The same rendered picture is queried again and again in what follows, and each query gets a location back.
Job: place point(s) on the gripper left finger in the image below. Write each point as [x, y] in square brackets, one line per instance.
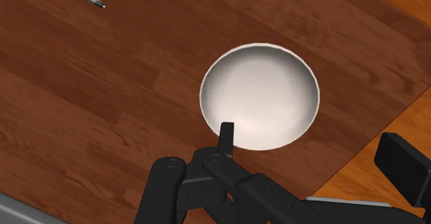
[166, 189]

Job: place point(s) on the white bowl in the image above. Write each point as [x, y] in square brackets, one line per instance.
[261, 95]

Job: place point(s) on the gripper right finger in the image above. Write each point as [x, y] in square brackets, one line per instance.
[405, 167]

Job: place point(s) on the brown wooden table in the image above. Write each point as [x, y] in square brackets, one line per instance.
[101, 81]

